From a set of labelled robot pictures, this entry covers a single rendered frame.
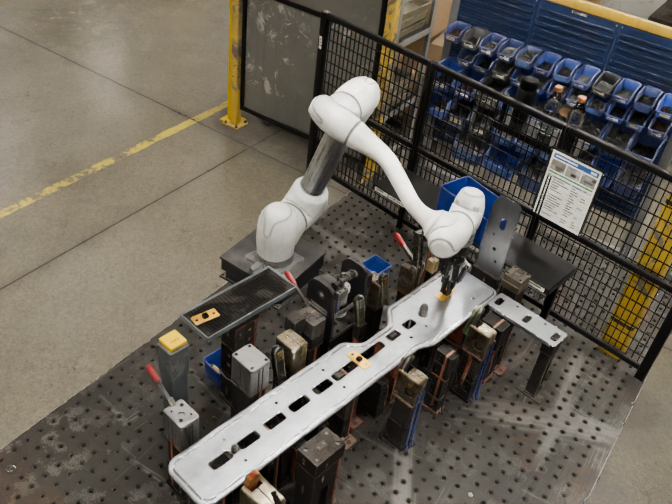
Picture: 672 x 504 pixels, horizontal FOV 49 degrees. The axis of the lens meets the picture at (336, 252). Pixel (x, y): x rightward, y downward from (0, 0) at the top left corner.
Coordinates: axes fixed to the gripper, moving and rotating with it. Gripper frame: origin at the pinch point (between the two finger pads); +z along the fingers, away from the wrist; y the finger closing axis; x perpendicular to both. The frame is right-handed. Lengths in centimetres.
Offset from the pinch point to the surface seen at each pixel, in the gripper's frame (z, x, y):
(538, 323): 6.5, 16.4, 30.8
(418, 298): 6.5, -7.4, -6.1
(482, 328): 2.0, -6.5, 20.6
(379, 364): 6.4, -43.0, 5.8
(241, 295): -10, -68, -35
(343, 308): 4.2, -34.7, -18.8
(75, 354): 107, -73, -148
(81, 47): 108, 115, -452
